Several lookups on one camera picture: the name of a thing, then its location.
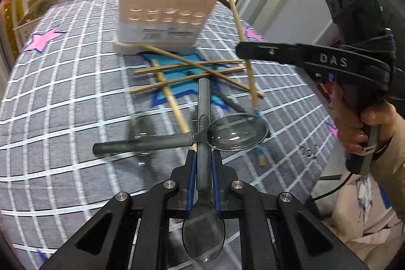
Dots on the short light bamboo chopstick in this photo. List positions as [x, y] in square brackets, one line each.
[173, 104]

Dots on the small clear grey spoon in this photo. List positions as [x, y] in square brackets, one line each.
[216, 92]

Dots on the person's right hand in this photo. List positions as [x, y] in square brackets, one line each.
[352, 127]

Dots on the clear grey plastic spoon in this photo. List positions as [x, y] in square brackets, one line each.
[141, 126]
[203, 232]
[234, 132]

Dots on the blue patterned bamboo chopstick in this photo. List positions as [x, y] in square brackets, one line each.
[252, 87]

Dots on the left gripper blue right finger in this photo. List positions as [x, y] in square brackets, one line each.
[216, 188]

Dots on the plain bamboo chopstick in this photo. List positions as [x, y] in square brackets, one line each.
[181, 65]
[144, 88]
[195, 65]

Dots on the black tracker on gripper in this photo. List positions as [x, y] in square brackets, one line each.
[357, 20]

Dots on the beige plastic utensil holder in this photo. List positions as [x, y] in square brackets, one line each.
[171, 25]

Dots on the grey checked tablecloth with stars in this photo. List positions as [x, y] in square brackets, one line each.
[76, 92]

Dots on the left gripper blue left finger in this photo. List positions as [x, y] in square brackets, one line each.
[191, 183]

